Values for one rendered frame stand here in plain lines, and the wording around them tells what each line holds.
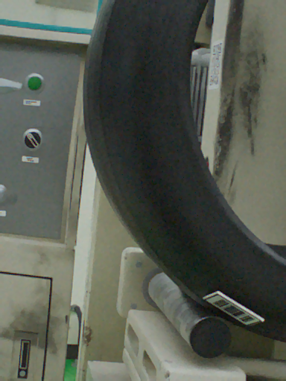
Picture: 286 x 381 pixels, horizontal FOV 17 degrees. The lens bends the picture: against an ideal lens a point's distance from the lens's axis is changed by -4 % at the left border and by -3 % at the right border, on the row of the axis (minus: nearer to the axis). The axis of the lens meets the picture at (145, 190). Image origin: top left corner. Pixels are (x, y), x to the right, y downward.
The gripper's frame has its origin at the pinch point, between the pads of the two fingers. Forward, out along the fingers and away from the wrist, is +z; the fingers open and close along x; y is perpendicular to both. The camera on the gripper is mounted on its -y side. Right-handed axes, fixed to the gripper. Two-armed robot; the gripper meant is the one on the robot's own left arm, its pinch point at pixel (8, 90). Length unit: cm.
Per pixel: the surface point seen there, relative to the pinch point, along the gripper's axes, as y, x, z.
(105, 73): 3.6, -8.1, 9.4
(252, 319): -17.5, -10.7, 29.8
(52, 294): -31, 61, 14
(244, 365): -29, 21, 39
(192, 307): -18.7, -1.7, 25.2
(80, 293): -74, 353, 48
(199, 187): -5.5, -12.0, 20.6
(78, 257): -57, 352, 43
